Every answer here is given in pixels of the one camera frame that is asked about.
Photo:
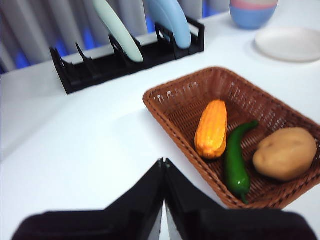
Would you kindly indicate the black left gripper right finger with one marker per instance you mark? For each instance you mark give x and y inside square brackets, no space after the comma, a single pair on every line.
[225,225]

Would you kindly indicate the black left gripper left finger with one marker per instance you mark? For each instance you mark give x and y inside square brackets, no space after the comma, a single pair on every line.
[100,225]

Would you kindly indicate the green cucumber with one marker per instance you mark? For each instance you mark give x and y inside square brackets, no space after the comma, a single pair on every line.
[235,160]

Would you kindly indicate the tan potato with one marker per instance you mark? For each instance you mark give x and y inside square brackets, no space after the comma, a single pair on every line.
[285,153]

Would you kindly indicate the orange corn cob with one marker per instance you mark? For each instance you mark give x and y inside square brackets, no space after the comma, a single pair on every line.
[211,130]

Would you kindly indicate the brown wicker basket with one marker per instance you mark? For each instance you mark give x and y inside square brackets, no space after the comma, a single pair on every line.
[250,100]

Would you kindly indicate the black dish rack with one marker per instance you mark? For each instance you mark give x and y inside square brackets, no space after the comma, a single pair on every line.
[100,70]

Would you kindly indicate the cream white plate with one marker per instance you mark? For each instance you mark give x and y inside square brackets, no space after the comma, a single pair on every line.
[287,43]

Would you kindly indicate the pale green plate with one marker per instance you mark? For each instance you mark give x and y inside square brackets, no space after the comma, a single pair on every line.
[120,32]

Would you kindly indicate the grey curtain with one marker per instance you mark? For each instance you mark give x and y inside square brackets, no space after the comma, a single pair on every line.
[37,30]

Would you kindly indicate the blue bowl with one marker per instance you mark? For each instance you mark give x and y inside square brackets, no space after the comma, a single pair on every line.
[252,18]

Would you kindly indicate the light blue plate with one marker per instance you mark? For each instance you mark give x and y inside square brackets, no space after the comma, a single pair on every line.
[172,22]

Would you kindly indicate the pink bowl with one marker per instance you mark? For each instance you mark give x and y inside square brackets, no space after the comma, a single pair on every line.
[252,3]

